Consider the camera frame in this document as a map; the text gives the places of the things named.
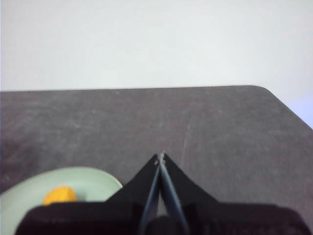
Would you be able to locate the pale green round plate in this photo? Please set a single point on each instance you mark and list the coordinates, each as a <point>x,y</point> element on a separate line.
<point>85,181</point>

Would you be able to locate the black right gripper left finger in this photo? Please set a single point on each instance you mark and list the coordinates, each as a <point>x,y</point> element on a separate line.
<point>85,218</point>

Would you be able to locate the yellow corn cob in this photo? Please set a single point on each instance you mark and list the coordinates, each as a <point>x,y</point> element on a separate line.
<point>60,195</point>

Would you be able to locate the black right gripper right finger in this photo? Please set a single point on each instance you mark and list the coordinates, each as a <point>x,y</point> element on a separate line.
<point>232,220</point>

